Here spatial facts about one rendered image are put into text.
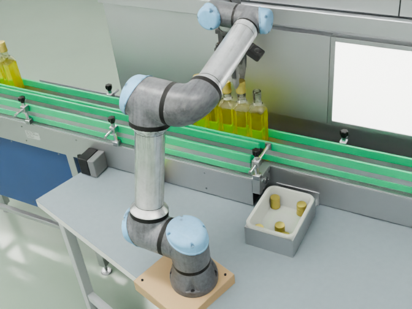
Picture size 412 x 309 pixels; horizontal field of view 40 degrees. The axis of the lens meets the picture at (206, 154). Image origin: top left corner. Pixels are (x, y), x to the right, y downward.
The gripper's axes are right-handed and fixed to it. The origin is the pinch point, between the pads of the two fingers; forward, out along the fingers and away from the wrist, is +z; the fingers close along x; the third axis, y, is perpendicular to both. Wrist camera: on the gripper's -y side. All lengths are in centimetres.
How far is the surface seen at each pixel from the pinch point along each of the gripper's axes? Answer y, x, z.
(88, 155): 60, 21, 33
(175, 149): 22.3, 13.4, 25.4
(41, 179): 101, 14, 63
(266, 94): -4.1, -12.2, 10.8
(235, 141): 0.3, 6.1, 20.8
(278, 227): -25, 28, 35
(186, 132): 21.1, 6.3, 21.9
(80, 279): 62, 42, 86
